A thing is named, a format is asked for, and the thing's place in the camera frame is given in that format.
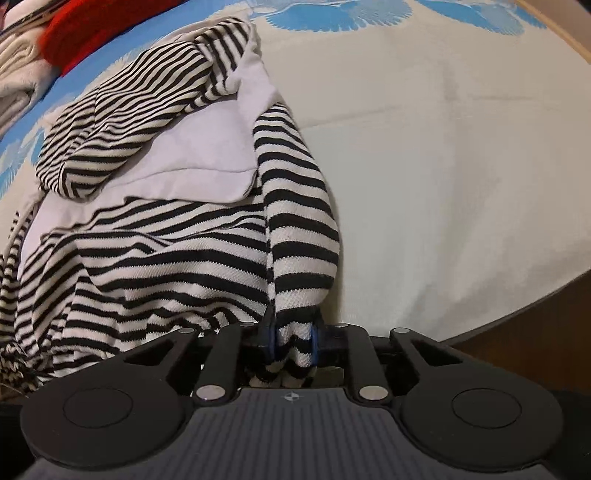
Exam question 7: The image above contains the blue and white printed bedsheet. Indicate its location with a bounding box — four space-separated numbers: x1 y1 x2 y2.
0 0 591 342

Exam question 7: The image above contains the dark patterned folded blanket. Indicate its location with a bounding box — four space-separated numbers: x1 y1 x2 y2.
0 0 63 35

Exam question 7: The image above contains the red knitted blanket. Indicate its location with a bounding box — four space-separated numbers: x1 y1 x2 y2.
39 0 185 77

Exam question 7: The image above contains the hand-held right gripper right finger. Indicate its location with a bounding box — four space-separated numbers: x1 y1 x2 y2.
311 323 462 402

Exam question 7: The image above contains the cream folded fleece blanket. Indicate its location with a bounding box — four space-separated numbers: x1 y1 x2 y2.
0 34 61 139

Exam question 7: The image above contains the striped shirt with grey vest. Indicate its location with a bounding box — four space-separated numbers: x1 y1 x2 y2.
0 16 340 391

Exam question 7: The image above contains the wooden bed frame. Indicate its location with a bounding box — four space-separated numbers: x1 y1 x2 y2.
438 0 591 393

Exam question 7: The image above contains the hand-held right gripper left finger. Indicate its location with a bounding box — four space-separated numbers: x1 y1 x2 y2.
122 307 278 402

